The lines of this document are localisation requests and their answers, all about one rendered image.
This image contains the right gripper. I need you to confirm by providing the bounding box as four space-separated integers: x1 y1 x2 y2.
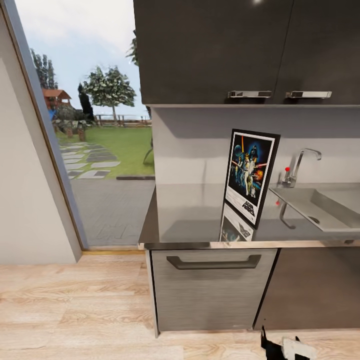
261 324 309 360

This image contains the poster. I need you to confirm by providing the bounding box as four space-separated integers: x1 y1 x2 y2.
224 128 281 230

